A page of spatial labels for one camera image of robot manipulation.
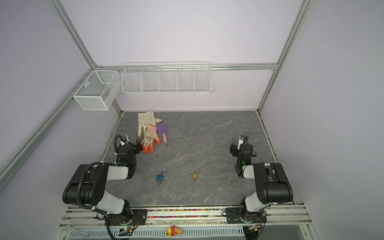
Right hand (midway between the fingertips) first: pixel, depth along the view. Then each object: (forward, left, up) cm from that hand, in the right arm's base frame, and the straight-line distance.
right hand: (242, 144), depth 93 cm
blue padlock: (-19, +50, -6) cm, 54 cm away
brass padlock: (-18, +30, -6) cm, 35 cm away
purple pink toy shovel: (+17, +55, -4) cm, 58 cm away
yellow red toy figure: (-45, +39, -3) cm, 60 cm away
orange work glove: (+8, +61, -4) cm, 62 cm away
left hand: (0, +70, +4) cm, 70 cm away
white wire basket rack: (+35, +48, +26) cm, 65 cm away
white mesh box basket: (+29, +94, +21) cm, 100 cm away
